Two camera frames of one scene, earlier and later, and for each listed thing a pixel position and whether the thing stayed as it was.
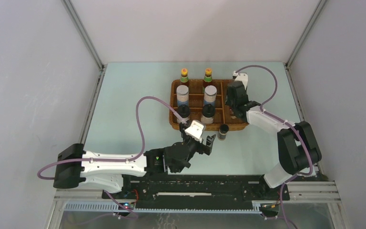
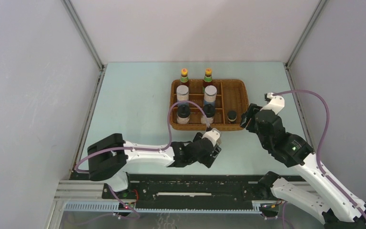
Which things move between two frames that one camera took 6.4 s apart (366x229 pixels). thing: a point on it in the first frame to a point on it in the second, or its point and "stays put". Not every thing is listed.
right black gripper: x=228 y=102 to x=246 y=116
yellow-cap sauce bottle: x=184 y=80 stays put
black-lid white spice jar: x=208 y=113 stays put
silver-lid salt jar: x=210 y=95 stays put
